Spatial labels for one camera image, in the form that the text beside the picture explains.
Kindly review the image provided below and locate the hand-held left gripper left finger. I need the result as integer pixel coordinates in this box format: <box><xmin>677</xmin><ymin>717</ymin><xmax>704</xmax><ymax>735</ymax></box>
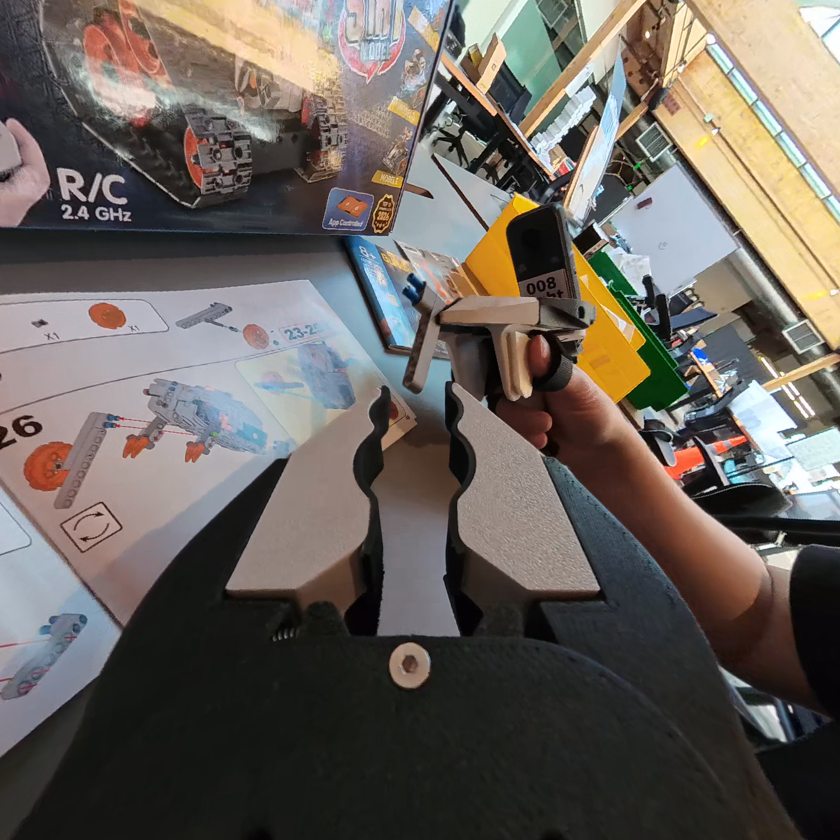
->
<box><xmin>225</xmin><ymin>385</ymin><xmax>392</xmax><ymax>635</ymax></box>

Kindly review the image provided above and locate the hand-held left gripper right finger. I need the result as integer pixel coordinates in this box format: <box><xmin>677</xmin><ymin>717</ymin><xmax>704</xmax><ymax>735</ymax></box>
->
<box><xmin>445</xmin><ymin>382</ymin><xmax>602</xmax><ymax>635</ymax></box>

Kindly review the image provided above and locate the grey beam with blue pins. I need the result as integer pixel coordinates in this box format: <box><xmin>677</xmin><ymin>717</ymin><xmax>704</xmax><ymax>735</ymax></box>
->
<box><xmin>402</xmin><ymin>272</ymin><xmax>442</xmax><ymax>396</ymax></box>

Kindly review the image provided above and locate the person's right forearm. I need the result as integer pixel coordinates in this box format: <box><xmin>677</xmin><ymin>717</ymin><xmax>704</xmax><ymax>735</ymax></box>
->
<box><xmin>558</xmin><ymin>427</ymin><xmax>828</xmax><ymax>716</ymax></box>

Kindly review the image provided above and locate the grey desk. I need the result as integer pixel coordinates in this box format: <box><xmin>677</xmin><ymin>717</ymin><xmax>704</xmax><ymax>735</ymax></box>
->
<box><xmin>0</xmin><ymin>231</ymin><xmax>506</xmax><ymax>636</ymax></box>

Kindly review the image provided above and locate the person's right hand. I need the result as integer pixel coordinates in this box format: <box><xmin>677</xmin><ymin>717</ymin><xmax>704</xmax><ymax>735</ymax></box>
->
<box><xmin>495</xmin><ymin>333</ymin><xmax>636</xmax><ymax>488</ymax></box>

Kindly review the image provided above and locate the yellow storage bin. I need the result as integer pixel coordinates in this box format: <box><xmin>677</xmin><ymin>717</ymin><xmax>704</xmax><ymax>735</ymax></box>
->
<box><xmin>465</xmin><ymin>192</ymin><xmax>652</xmax><ymax>403</ymax></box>

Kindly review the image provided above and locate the orange sticker sheet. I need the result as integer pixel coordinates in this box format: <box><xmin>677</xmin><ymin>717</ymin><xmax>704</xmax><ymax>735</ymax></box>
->
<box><xmin>395</xmin><ymin>240</ymin><xmax>468</xmax><ymax>280</ymax></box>

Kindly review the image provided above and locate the adjacent grey table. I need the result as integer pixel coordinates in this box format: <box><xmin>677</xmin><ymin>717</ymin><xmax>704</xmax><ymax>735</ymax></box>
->
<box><xmin>392</xmin><ymin>154</ymin><xmax>526</xmax><ymax>263</ymax></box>

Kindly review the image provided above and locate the green storage bin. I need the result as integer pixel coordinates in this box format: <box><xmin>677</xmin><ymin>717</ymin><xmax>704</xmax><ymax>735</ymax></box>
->
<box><xmin>587</xmin><ymin>249</ymin><xmax>690</xmax><ymax>412</ymax></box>

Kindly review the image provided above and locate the open instruction booklet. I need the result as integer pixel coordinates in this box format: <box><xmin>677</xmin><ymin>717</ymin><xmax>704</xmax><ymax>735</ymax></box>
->
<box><xmin>0</xmin><ymin>280</ymin><xmax>419</xmax><ymax>756</ymax></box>

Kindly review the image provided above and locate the whiteboard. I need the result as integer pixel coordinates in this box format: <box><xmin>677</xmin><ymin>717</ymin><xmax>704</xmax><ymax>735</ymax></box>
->
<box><xmin>604</xmin><ymin>164</ymin><xmax>741</xmax><ymax>280</ymax></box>

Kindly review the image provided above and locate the leaning white board panel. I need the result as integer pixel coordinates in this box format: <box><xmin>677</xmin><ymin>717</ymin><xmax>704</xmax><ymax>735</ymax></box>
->
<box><xmin>563</xmin><ymin>52</ymin><xmax>629</xmax><ymax>227</ymax></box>

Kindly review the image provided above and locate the stack of white boxes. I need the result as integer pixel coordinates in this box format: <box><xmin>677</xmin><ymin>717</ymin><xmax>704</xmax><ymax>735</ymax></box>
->
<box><xmin>530</xmin><ymin>84</ymin><xmax>598</xmax><ymax>153</ymax></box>

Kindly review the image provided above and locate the wooden-top work table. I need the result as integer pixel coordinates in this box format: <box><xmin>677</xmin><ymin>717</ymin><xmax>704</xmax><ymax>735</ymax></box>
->
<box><xmin>438</xmin><ymin>51</ymin><xmax>559</xmax><ymax>181</ymax></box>

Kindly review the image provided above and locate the cardboard box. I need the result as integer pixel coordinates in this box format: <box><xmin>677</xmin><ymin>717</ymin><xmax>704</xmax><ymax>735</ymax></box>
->
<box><xmin>472</xmin><ymin>33</ymin><xmax>508</xmax><ymax>93</ymax></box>

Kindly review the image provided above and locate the large toy robot kit box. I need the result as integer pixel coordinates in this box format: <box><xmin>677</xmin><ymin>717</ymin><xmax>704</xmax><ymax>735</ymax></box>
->
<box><xmin>0</xmin><ymin>0</ymin><xmax>454</xmax><ymax>236</ymax></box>

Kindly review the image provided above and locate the wall air vent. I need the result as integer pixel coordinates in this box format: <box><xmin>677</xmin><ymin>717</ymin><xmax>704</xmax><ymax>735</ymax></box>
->
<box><xmin>781</xmin><ymin>318</ymin><xmax>826</xmax><ymax>355</ymax></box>
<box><xmin>635</xmin><ymin>121</ymin><xmax>677</xmax><ymax>163</ymax></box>

